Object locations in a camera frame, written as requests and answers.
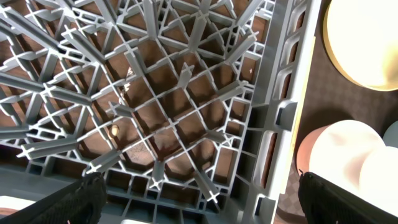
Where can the brown serving tray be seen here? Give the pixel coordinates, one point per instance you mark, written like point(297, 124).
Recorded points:
point(330, 98)

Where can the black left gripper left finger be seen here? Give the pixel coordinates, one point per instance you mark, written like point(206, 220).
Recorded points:
point(79, 202)

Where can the yellow round plate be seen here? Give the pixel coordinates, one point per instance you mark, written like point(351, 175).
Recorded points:
point(360, 38)

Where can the light blue bowl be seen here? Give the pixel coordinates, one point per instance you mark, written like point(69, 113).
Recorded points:
point(390, 137)

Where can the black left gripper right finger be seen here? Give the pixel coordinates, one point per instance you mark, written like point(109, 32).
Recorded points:
point(324, 202)

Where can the pink bowl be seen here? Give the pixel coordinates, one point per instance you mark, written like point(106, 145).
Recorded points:
point(352, 155)

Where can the grey dish rack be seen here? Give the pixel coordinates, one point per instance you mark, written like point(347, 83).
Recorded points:
point(187, 108)

